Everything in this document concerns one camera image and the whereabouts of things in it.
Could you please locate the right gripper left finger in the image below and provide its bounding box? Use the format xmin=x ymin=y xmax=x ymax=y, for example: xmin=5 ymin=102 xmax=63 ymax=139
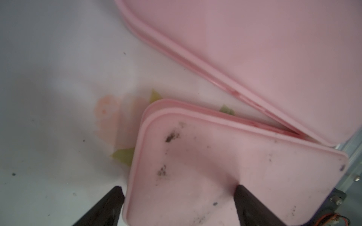
xmin=73 ymin=186 xmax=125 ymax=226

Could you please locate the pink pencil case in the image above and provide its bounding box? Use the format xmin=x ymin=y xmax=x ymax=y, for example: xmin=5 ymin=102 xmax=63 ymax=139
xmin=123 ymin=99 xmax=349 ymax=226
xmin=116 ymin=1 xmax=362 ymax=147

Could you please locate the aluminium front rail frame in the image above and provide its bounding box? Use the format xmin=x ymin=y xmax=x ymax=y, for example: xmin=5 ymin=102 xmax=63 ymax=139
xmin=336 ymin=131 xmax=362 ymax=226

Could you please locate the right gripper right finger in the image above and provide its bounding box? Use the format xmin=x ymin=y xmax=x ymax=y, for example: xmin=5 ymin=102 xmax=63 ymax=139
xmin=234 ymin=185 xmax=285 ymax=226

